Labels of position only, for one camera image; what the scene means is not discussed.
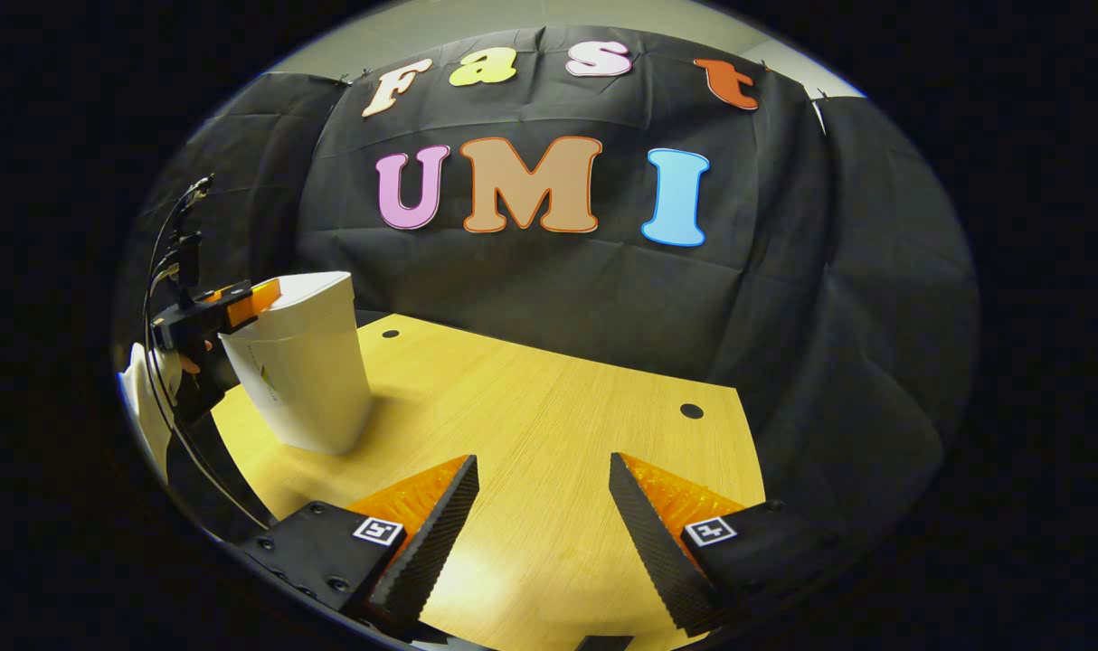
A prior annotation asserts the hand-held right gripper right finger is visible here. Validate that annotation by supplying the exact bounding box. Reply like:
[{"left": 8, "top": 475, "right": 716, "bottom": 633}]
[{"left": 609, "top": 452, "right": 841, "bottom": 638}]

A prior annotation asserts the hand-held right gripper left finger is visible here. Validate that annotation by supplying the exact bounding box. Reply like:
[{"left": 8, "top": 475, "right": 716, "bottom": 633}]
[{"left": 240, "top": 454, "right": 479, "bottom": 634}]

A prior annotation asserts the white garbage bin lid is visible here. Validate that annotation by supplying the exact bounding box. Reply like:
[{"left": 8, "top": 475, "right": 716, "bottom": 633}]
[{"left": 216, "top": 271, "right": 358, "bottom": 344}]

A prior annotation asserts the white desktop garbage bin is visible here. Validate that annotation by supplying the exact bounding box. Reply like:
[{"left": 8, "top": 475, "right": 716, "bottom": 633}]
[{"left": 219, "top": 312, "right": 374, "bottom": 456}]

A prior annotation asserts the wooden desktop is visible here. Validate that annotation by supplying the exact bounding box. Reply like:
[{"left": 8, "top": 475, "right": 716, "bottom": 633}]
[{"left": 210, "top": 313, "right": 768, "bottom": 651}]

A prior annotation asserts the black backdrop cloth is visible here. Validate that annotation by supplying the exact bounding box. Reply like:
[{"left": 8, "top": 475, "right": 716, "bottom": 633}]
[{"left": 115, "top": 25, "right": 980, "bottom": 566}]

